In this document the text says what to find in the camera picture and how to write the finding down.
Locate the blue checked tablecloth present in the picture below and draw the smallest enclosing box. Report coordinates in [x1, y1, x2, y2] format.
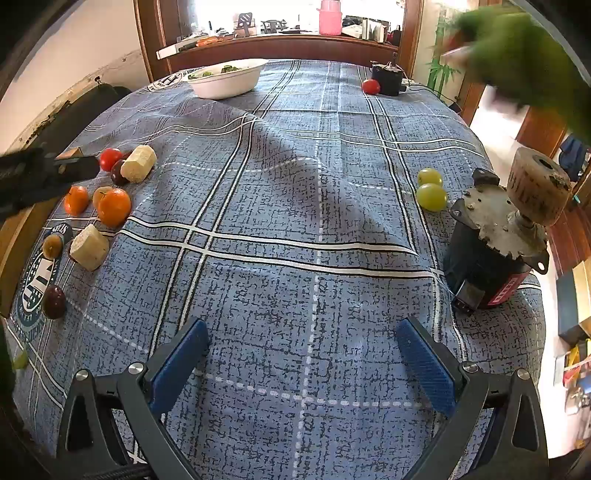
[0, 59, 548, 480]

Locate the black sofa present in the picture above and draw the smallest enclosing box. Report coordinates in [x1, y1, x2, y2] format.
[18, 83, 132, 153]

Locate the white bowl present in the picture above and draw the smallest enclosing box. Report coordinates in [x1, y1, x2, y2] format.
[187, 58, 269, 100]

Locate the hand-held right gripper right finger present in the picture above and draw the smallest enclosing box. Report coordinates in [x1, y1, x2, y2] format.
[396, 318, 550, 480]

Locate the pink bottle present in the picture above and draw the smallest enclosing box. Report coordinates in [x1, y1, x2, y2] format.
[318, 0, 343, 36]

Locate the orange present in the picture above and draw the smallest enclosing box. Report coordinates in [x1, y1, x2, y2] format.
[64, 185, 90, 216]
[97, 188, 132, 228]

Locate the dark blue box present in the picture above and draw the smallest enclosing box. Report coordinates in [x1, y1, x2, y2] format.
[555, 261, 591, 344]

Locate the rusty electric motor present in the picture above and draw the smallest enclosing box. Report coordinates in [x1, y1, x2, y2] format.
[443, 147, 573, 315]

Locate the blue cloth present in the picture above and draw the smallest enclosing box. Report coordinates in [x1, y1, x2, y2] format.
[558, 134, 589, 181]

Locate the wooden counter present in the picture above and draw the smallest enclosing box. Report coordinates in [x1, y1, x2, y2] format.
[156, 32, 400, 72]

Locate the bamboo wall picture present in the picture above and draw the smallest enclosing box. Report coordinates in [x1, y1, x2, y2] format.
[427, 14, 462, 100]

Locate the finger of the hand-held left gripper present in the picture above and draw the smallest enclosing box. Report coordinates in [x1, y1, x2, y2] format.
[54, 156, 100, 182]

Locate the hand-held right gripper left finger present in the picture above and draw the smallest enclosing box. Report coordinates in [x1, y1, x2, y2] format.
[55, 318, 211, 480]

